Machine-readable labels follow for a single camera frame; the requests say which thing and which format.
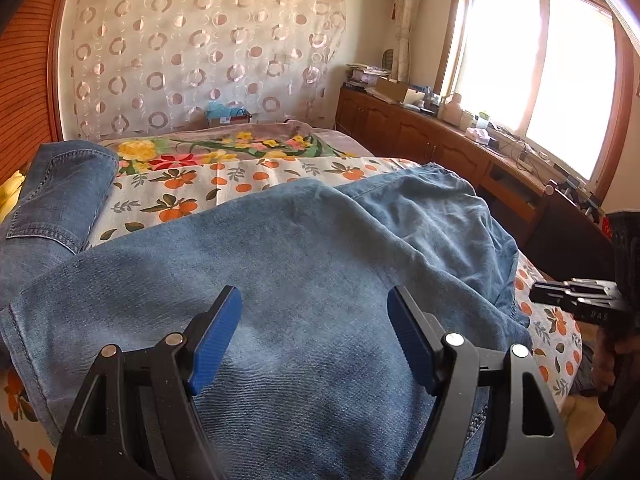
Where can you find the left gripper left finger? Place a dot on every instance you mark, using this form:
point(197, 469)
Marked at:
point(134, 415)

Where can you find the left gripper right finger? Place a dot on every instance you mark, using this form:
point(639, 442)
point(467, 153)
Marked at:
point(524, 436)

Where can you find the light blue denim jeans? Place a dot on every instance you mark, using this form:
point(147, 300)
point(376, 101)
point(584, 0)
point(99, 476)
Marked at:
point(314, 384)

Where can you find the person's right hand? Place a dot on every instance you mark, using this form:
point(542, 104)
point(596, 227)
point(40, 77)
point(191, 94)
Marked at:
point(610, 344)

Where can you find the wooden chair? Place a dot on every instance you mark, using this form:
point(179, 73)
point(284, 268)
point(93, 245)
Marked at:
point(564, 243)

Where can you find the wooden sideboard cabinet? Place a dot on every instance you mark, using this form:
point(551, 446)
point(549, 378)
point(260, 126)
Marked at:
point(515, 197)

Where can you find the dark blue folded jeans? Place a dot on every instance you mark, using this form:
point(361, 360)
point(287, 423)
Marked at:
point(64, 192)

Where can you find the orange print bed sheet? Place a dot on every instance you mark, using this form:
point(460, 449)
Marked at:
point(140, 202)

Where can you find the pink bottle on sideboard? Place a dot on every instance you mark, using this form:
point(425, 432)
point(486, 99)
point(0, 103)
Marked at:
point(451, 111)

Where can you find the yellow plush toy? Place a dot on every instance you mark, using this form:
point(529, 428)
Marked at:
point(9, 192)

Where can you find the open cardboard box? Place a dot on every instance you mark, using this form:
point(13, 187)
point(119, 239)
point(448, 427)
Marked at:
point(398, 91)

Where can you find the cardboard box with blue items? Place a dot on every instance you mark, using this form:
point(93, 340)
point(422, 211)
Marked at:
point(218, 115)

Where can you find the pink floral blanket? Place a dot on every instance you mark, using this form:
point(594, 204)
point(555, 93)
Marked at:
point(204, 147)

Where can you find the stack of papers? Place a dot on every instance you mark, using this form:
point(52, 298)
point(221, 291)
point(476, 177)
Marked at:
point(364, 76)

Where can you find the circle pattern sheer curtain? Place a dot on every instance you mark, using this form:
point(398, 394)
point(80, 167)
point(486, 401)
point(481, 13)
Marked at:
point(131, 67)

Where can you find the beige side curtain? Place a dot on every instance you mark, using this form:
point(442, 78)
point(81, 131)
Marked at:
point(405, 15)

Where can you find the wooden louvered wardrobe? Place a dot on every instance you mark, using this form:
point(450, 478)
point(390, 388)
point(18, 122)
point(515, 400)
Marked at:
point(30, 37)

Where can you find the window with wooden frame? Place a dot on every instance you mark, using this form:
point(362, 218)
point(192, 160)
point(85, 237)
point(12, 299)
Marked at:
point(616, 132)

